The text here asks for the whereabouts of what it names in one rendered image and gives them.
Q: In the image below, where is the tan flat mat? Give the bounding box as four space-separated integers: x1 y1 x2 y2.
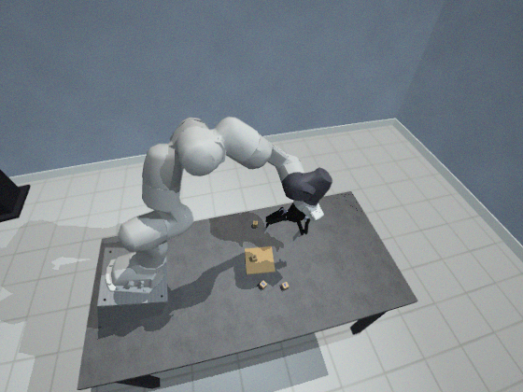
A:
245 246 276 274

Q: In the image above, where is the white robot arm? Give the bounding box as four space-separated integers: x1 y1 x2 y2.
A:
106 117 332 294

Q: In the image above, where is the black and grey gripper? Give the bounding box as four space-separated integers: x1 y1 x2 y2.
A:
263 203 310 243

